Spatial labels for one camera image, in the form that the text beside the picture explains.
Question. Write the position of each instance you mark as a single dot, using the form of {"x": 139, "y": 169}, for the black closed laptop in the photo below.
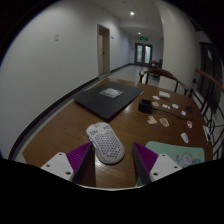
{"x": 106, "y": 100}

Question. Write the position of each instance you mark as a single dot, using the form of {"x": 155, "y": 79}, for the mint green printed mouse pad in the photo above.
{"x": 173, "y": 151}

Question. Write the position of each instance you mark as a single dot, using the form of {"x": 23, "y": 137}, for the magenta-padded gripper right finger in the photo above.
{"x": 163, "y": 165}

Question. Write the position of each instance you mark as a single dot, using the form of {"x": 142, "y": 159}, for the green exit sign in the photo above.
{"x": 143, "y": 38}

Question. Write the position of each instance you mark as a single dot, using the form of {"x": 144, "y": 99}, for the white wall switch plate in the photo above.
{"x": 56, "y": 38}

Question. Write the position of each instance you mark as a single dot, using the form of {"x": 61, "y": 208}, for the small round ceiling light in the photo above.
{"x": 146, "y": 31}

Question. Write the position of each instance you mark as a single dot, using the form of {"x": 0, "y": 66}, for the small black box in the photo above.
{"x": 145, "y": 106}

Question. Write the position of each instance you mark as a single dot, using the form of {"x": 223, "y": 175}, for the dark framed window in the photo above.
{"x": 208, "y": 66}

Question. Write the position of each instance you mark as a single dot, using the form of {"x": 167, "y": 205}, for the white oblong sticker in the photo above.
{"x": 184, "y": 137}

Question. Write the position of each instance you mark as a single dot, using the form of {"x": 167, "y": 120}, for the wooden round-back armchair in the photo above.
{"x": 160, "y": 70}

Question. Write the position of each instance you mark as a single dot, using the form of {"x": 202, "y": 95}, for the wood-topped black metal railing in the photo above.
{"x": 208, "y": 76}

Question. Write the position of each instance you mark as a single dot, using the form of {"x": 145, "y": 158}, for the red and white sticker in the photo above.
{"x": 189, "y": 124}

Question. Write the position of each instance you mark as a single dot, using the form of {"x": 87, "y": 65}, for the dark wooden chair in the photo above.
{"x": 155, "y": 63}

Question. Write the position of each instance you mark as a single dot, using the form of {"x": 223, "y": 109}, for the small white flat box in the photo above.
{"x": 164, "y": 94}

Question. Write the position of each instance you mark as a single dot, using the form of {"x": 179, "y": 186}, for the glass double door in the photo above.
{"x": 143, "y": 54}

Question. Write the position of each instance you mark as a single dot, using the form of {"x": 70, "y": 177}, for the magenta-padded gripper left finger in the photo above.
{"x": 60, "y": 165}

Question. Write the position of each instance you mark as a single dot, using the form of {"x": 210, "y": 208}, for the white perforated computer mouse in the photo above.
{"x": 105, "y": 143}

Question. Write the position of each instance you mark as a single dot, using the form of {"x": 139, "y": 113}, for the small white sticker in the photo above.
{"x": 165, "y": 106}
{"x": 155, "y": 97}
{"x": 183, "y": 113}
{"x": 175, "y": 106}

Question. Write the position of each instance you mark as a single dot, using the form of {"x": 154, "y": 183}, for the orange cartoon sticker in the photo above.
{"x": 164, "y": 121}

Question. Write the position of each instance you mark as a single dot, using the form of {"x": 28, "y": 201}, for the tan heart-shaped sticker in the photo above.
{"x": 152, "y": 120}

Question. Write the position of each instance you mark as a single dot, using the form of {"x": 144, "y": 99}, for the small tan sticker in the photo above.
{"x": 155, "y": 104}

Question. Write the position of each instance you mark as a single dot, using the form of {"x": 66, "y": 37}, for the wooden side door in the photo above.
{"x": 104, "y": 50}

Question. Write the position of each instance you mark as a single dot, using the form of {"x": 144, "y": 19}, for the large round ceiling light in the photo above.
{"x": 132, "y": 13}

